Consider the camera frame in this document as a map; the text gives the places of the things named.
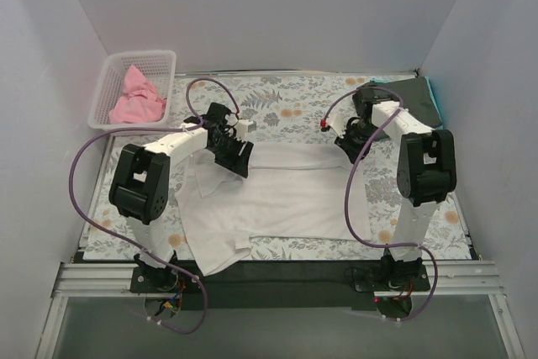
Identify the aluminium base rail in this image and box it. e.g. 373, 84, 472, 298
53, 261, 504, 311

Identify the floral table mat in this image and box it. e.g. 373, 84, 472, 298
91, 74, 472, 261

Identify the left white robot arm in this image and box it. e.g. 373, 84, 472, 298
108, 103, 256, 268

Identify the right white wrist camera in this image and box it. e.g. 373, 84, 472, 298
320, 112, 346, 138

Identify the purple cable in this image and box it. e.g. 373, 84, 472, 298
69, 77, 240, 335
323, 89, 438, 323

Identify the white t shirt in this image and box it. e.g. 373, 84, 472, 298
176, 142, 371, 276

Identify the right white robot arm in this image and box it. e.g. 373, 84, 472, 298
344, 101, 456, 262

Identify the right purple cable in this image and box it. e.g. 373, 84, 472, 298
323, 89, 438, 323

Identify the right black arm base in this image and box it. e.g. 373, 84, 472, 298
345, 260, 430, 293

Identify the pink t shirt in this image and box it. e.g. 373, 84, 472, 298
108, 65, 166, 124

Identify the white plastic basket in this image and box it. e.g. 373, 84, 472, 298
87, 50, 177, 132

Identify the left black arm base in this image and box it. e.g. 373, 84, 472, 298
129, 254, 201, 293

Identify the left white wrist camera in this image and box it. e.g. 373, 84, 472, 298
233, 119, 256, 140

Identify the dark green folded t shirt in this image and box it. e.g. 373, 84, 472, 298
352, 77, 443, 137

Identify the teal folded t shirt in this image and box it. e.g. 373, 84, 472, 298
368, 77, 444, 129

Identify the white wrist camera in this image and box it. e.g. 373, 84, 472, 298
233, 119, 256, 140
320, 112, 346, 138

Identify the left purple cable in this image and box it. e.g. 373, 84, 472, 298
69, 77, 240, 335

